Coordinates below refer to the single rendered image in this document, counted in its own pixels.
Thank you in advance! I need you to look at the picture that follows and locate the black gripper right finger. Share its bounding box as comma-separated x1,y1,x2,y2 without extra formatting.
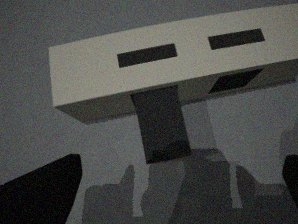
282,155,298,209

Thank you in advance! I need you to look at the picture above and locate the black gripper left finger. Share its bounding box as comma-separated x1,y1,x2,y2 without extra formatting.
0,153,82,224

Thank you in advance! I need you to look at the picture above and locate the black two-prong plug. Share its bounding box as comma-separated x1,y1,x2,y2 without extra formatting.
133,85,192,165

